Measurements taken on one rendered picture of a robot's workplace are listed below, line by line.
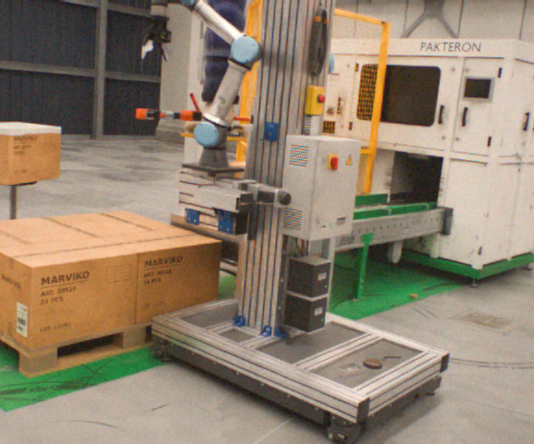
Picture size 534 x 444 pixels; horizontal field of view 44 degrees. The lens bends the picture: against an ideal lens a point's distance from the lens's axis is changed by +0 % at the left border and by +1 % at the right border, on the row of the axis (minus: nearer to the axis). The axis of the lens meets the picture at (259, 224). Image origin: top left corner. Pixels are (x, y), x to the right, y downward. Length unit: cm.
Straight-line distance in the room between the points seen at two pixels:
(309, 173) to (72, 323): 137
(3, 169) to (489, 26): 951
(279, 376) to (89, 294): 106
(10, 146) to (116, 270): 183
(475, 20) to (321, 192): 1000
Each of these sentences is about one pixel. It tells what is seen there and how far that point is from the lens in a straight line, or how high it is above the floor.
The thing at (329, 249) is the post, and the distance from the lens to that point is 416.
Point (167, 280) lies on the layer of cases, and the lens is 371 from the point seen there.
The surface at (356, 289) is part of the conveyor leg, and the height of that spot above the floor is 8.
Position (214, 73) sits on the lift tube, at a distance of 392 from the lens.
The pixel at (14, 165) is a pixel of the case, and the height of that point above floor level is 76.
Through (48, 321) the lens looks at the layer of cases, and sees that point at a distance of 336.
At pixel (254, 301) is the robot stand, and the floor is 37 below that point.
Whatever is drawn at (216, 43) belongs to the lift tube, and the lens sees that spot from 392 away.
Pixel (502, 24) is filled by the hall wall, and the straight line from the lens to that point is 1267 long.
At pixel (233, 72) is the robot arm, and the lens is 311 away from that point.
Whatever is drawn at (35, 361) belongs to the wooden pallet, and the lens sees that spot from 340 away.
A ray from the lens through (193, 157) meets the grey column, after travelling 522.
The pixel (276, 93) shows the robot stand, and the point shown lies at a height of 141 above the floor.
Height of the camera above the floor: 141
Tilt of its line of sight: 11 degrees down
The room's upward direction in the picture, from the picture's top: 5 degrees clockwise
